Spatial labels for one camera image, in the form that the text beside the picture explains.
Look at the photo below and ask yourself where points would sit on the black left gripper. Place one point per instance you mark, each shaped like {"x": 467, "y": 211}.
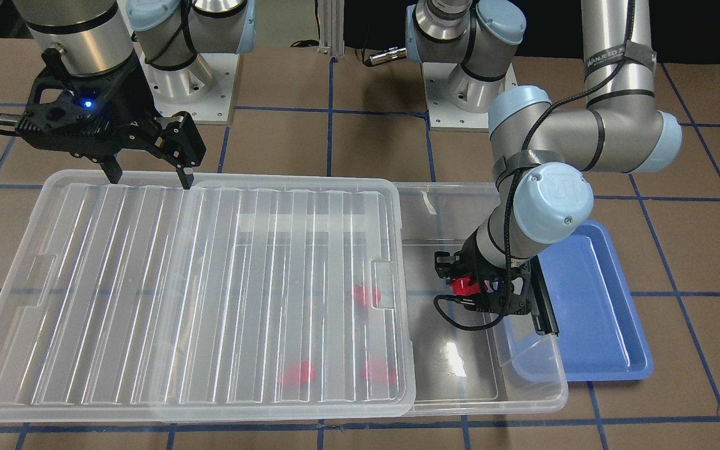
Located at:
{"x": 478, "y": 265}

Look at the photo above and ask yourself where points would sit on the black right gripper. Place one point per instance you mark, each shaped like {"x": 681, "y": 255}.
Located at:
{"x": 127, "y": 107}

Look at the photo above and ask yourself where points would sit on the red block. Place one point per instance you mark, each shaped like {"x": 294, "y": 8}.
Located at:
{"x": 467, "y": 287}

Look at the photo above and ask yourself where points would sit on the clear plastic box lid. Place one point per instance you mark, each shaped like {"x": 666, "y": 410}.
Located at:
{"x": 88, "y": 310}

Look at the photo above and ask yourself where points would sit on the clear plastic storage box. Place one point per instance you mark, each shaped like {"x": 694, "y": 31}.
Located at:
{"x": 485, "y": 362}

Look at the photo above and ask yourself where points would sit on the red block box centre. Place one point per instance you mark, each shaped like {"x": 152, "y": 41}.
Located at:
{"x": 366, "y": 297}

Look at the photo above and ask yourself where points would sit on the blue plastic tray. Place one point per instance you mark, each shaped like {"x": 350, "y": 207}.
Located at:
{"x": 600, "y": 336}

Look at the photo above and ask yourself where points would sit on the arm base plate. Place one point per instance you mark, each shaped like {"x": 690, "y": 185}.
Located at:
{"x": 200, "y": 100}
{"x": 457, "y": 102}

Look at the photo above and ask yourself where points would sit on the black box handle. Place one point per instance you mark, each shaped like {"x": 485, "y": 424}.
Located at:
{"x": 542, "y": 311}

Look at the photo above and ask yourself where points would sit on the aluminium frame post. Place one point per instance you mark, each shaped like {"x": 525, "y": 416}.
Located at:
{"x": 330, "y": 25}

